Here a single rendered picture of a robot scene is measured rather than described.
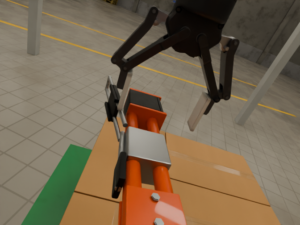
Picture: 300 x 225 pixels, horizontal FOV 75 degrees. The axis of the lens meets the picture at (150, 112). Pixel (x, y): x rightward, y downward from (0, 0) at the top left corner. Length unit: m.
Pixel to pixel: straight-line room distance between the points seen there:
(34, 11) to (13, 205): 2.49
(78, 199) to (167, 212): 0.65
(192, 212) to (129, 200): 0.78
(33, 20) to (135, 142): 3.12
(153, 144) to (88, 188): 0.61
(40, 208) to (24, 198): 0.12
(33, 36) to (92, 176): 2.72
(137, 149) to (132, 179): 0.05
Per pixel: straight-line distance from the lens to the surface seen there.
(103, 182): 0.90
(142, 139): 0.29
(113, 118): 0.37
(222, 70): 0.34
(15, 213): 1.46
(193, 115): 0.37
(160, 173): 0.26
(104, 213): 0.83
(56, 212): 1.45
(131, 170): 0.25
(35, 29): 3.35
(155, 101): 0.41
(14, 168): 1.66
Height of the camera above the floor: 1.24
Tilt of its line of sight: 28 degrees down
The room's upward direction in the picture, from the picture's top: 22 degrees clockwise
